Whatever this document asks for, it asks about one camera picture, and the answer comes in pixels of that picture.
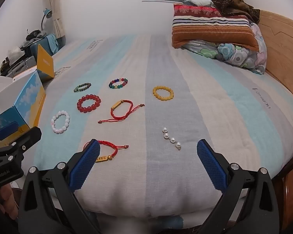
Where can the silver ribbed case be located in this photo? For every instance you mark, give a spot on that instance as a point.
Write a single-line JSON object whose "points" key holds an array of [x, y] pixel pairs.
{"points": [[22, 64]]}

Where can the teal suitcase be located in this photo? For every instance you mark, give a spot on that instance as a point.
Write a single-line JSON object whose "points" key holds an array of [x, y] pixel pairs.
{"points": [[39, 47]]}

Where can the striped red orange pillow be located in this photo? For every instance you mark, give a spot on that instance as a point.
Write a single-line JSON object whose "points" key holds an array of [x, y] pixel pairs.
{"points": [[210, 26]]}

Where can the white plastic bag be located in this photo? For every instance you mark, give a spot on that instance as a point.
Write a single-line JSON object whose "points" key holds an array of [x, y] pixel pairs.
{"points": [[14, 52]]}

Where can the teal cloth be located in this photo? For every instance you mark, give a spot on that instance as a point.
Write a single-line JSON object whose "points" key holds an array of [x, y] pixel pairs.
{"points": [[52, 41]]}

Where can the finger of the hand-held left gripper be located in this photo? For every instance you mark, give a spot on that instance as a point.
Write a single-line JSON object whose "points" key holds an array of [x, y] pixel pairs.
{"points": [[7, 128], [30, 137]]}

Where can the grey pillow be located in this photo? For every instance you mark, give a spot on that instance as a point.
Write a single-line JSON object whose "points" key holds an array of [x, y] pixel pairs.
{"points": [[200, 2]]}

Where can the striped bed sheet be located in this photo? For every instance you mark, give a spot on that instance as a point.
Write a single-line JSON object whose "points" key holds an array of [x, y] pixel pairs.
{"points": [[146, 78]]}

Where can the black bag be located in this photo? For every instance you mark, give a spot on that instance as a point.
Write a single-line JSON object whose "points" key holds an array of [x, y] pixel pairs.
{"points": [[34, 34]]}

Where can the blue desk lamp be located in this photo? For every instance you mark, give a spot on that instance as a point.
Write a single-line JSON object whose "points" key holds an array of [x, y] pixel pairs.
{"points": [[47, 13]]}

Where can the brown blanket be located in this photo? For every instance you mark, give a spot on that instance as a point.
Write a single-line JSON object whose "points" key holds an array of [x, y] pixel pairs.
{"points": [[232, 0]]}

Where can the pearl bead strand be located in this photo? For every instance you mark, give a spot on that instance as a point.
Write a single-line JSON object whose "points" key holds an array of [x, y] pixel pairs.
{"points": [[172, 140]]}

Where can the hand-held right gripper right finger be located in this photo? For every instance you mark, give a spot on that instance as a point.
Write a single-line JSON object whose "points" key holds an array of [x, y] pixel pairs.
{"points": [[211, 168]]}

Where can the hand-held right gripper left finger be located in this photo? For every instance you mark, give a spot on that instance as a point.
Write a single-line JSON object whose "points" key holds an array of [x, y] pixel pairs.
{"points": [[84, 167]]}

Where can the white cardboard box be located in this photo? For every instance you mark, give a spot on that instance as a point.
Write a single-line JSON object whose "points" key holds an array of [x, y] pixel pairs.
{"points": [[24, 72]]}

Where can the floral quilt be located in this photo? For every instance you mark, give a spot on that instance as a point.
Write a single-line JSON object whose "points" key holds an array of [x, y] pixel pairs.
{"points": [[229, 53]]}

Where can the blue and yellow cardboard box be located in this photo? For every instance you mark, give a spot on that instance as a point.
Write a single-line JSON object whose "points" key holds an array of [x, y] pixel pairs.
{"points": [[29, 97]]}

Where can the person's left hand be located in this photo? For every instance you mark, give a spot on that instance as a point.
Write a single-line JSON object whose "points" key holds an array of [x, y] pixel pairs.
{"points": [[8, 199]]}

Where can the beige curtain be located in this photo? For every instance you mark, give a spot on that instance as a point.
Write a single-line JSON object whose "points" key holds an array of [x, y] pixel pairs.
{"points": [[56, 4]]}

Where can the dark suitcase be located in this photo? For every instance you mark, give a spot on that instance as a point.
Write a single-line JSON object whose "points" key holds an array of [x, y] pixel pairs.
{"points": [[61, 42]]}

